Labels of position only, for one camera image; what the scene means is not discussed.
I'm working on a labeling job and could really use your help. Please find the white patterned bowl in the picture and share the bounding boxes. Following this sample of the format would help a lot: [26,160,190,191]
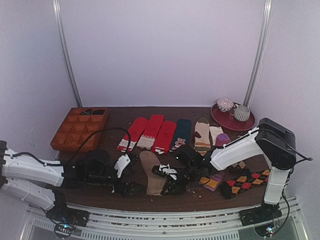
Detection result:
[216,97,234,112]

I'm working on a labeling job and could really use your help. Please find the orange purple striped sock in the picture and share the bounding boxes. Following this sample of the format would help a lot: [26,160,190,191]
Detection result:
[198,172,224,192]

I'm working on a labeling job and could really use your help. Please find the red sock beige cuff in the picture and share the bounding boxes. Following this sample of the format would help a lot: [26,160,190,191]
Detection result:
[137,114,165,150]

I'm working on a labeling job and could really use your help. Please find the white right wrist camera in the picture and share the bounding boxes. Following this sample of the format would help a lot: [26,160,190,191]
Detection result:
[158,164,178,181]

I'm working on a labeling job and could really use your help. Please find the right aluminium frame post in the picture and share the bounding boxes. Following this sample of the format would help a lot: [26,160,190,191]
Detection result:
[243,0,273,108]

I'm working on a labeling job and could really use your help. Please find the striped rolled sock in tray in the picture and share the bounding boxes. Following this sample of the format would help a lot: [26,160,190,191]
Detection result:
[81,108,93,116]

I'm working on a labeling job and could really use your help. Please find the grey striped mug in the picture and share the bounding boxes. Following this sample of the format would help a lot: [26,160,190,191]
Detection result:
[234,105,251,122]

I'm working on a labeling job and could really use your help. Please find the cream short sock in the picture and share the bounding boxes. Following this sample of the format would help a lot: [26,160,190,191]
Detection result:
[209,125,224,147]

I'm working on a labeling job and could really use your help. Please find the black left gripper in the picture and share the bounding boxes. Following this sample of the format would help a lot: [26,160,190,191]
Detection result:
[86,168,145,198]

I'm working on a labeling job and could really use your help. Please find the wooden compartment tray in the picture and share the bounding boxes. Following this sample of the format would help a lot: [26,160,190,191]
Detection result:
[50,107,109,152]

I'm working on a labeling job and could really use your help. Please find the red orange argyle sock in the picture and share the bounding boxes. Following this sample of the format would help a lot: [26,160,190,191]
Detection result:
[218,169,271,199]

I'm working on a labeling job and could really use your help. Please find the aluminium frame post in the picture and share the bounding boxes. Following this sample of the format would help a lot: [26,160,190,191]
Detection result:
[52,0,83,108]
[243,0,273,108]

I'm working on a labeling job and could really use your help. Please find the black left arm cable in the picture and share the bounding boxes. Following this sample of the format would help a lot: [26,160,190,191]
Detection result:
[72,127,132,166]

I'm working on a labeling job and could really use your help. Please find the red sock spotted cuff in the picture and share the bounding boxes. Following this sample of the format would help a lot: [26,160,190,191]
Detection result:
[151,120,177,155]

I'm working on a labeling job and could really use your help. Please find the left aluminium frame post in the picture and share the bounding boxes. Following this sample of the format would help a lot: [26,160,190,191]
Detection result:
[52,0,83,108]

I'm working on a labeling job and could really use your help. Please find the tan ribbed sock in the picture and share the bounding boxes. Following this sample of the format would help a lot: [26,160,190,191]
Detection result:
[139,150,166,196]

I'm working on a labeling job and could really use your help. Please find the brown argyle sock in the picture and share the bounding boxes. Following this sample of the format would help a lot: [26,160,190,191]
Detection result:
[228,161,246,174]

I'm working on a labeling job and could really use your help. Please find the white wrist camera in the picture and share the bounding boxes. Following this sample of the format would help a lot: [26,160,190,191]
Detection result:
[113,154,131,179]
[158,164,178,181]

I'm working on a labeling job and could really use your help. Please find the red round plate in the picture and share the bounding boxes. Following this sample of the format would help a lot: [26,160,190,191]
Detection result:
[211,104,256,132]

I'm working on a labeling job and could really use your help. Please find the magenta purple sock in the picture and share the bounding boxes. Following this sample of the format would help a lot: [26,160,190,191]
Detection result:
[214,133,231,147]

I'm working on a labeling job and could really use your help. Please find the dark green monkey sock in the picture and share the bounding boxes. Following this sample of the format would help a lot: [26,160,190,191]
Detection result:
[169,119,192,152]

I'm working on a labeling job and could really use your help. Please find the beige brown striped sock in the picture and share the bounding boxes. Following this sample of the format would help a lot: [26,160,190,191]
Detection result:
[194,117,211,156]

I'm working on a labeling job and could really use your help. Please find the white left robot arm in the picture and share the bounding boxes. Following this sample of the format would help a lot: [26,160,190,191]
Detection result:
[0,140,145,222]

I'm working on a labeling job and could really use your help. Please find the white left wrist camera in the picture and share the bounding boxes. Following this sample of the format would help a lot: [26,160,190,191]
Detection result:
[113,154,131,179]

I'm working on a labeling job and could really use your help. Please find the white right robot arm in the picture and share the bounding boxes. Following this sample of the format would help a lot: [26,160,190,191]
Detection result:
[151,117,297,221]

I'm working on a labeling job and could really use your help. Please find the red sock white cuff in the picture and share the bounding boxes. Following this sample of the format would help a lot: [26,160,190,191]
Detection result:
[117,117,149,153]

